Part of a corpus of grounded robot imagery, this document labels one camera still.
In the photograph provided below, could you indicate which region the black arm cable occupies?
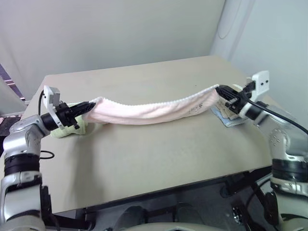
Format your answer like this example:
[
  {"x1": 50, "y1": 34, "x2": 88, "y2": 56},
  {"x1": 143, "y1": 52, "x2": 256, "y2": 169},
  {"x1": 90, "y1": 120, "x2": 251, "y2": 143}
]
[
  {"x1": 247, "y1": 100, "x2": 308, "y2": 134},
  {"x1": 37, "y1": 88, "x2": 55, "y2": 160}
]

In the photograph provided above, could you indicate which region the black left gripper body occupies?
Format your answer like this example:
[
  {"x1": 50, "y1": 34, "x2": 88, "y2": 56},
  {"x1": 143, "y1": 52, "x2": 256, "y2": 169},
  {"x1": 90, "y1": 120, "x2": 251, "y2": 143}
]
[{"x1": 57, "y1": 103, "x2": 83, "y2": 130}]

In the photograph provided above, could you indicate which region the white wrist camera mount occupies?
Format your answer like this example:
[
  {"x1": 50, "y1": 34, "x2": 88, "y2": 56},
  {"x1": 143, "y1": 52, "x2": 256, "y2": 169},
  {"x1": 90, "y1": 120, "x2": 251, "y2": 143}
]
[
  {"x1": 240, "y1": 70, "x2": 270, "y2": 119},
  {"x1": 43, "y1": 85, "x2": 67, "y2": 130}
]

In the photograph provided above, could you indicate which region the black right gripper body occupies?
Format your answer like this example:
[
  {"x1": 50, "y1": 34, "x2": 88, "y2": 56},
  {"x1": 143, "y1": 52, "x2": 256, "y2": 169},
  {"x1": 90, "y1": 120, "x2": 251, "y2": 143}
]
[{"x1": 225, "y1": 82, "x2": 256, "y2": 114}]

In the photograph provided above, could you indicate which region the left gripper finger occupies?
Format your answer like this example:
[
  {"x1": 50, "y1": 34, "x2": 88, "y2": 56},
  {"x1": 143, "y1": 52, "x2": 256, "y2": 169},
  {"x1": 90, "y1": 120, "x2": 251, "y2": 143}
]
[
  {"x1": 71, "y1": 101, "x2": 97, "y2": 111},
  {"x1": 76, "y1": 106, "x2": 95, "y2": 116}
]

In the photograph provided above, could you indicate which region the pink terry towel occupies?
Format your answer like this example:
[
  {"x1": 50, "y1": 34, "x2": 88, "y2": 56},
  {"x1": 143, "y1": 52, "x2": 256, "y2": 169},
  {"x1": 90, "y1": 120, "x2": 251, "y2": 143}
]
[{"x1": 85, "y1": 84, "x2": 221, "y2": 127}]

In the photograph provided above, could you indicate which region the light green towel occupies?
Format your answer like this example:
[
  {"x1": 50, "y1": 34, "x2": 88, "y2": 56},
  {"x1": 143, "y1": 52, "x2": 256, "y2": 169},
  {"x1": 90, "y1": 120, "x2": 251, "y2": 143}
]
[{"x1": 50, "y1": 102, "x2": 102, "y2": 140}]

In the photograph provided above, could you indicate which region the striped purple panel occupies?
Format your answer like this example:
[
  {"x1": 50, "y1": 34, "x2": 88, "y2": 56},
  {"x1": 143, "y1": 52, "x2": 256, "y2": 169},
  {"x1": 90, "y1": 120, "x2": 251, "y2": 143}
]
[{"x1": 0, "y1": 63, "x2": 30, "y2": 102}]

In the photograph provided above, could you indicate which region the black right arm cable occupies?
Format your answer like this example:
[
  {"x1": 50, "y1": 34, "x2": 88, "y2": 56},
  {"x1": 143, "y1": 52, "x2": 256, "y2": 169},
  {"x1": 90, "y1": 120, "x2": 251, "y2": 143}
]
[{"x1": 247, "y1": 100, "x2": 308, "y2": 134}]

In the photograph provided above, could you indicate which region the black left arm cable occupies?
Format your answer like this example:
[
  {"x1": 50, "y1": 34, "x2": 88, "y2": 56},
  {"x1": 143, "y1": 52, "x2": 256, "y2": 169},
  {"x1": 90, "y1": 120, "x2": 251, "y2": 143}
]
[{"x1": 37, "y1": 88, "x2": 55, "y2": 160}]

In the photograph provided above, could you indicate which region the black flat object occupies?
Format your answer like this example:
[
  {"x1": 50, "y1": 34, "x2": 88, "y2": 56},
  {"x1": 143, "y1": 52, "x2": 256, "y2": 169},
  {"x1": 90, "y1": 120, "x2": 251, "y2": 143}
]
[{"x1": 0, "y1": 116, "x2": 24, "y2": 137}]

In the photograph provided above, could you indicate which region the black table frame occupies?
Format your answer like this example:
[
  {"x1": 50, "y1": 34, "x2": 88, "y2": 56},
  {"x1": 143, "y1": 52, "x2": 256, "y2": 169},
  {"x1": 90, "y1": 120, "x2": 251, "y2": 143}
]
[{"x1": 51, "y1": 166, "x2": 274, "y2": 231}]

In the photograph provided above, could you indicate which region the thin white wall cable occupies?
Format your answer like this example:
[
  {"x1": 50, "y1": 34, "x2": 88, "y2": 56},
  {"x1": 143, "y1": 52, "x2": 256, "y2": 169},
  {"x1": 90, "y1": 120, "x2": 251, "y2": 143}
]
[{"x1": 217, "y1": 0, "x2": 238, "y2": 39}]

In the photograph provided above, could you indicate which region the blue folded towel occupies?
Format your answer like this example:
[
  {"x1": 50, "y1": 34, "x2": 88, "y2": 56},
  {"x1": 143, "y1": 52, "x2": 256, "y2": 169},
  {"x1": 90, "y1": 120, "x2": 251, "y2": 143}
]
[{"x1": 211, "y1": 107, "x2": 245, "y2": 128}]

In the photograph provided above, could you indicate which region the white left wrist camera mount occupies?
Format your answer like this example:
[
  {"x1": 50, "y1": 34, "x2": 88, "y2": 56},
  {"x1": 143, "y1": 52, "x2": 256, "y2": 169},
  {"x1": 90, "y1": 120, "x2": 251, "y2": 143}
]
[{"x1": 43, "y1": 85, "x2": 67, "y2": 130}]

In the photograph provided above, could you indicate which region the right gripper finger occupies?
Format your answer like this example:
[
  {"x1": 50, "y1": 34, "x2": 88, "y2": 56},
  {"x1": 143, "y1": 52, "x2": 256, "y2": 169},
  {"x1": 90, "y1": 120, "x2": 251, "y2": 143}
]
[
  {"x1": 217, "y1": 84, "x2": 242, "y2": 97},
  {"x1": 215, "y1": 88, "x2": 236, "y2": 103}
]

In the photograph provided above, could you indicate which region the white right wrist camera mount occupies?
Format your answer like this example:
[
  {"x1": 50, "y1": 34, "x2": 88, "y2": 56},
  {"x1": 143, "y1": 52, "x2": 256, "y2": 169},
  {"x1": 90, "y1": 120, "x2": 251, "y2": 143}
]
[{"x1": 240, "y1": 70, "x2": 270, "y2": 119}]

